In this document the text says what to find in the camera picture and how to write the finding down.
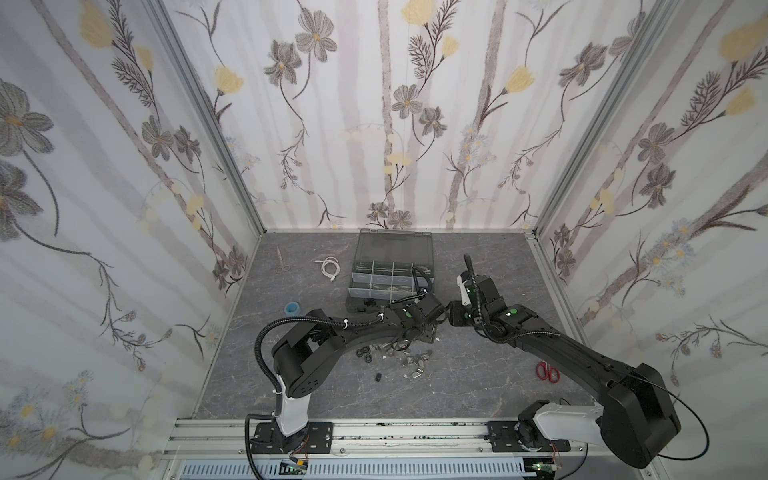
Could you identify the green compartment organizer box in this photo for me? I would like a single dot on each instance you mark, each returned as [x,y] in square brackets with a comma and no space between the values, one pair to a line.
[389,266]

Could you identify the red handled scissors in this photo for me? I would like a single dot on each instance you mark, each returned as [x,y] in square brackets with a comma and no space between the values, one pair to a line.
[547,372]

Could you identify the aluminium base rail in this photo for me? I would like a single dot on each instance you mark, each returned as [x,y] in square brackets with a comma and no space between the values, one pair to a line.
[350,438]

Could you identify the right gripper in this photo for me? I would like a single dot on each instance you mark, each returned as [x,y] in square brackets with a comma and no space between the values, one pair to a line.
[459,310]

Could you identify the white slotted cable duct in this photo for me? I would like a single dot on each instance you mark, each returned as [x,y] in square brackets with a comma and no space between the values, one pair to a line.
[398,468]

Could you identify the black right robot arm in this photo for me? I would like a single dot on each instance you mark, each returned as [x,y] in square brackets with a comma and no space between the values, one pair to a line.
[633,414]

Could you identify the pile of screws and nuts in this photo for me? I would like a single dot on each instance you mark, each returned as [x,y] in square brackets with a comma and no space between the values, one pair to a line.
[413,362]

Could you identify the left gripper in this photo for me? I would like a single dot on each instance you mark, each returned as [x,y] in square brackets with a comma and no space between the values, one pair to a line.
[432,315]

